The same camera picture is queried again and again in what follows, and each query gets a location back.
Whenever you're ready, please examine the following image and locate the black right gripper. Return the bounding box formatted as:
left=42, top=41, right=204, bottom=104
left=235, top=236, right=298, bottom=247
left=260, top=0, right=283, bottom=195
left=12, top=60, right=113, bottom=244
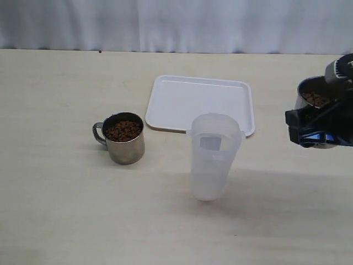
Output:
left=285, top=79, right=352, bottom=148

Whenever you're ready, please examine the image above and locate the steel mug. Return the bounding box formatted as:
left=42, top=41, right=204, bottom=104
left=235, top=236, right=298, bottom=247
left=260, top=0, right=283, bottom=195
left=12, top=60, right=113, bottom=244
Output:
left=294, top=76, right=337, bottom=109
left=92, top=112, right=145, bottom=165

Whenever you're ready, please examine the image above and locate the clear plastic pitcher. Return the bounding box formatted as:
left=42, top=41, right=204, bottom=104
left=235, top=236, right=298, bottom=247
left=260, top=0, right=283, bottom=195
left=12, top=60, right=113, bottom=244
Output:
left=186, top=113, right=245, bottom=202

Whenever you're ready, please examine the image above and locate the white curtain backdrop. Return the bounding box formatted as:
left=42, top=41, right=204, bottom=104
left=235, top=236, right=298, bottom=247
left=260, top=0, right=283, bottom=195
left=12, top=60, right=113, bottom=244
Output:
left=1, top=0, right=352, bottom=54

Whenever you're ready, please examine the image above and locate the white plastic tray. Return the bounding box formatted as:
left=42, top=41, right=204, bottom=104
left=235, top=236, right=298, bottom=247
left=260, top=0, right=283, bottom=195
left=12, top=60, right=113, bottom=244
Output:
left=145, top=75, right=255, bottom=137

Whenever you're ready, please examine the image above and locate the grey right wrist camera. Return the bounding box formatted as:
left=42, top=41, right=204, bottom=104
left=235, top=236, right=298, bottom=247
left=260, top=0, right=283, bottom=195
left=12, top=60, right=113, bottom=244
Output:
left=324, top=54, right=353, bottom=84

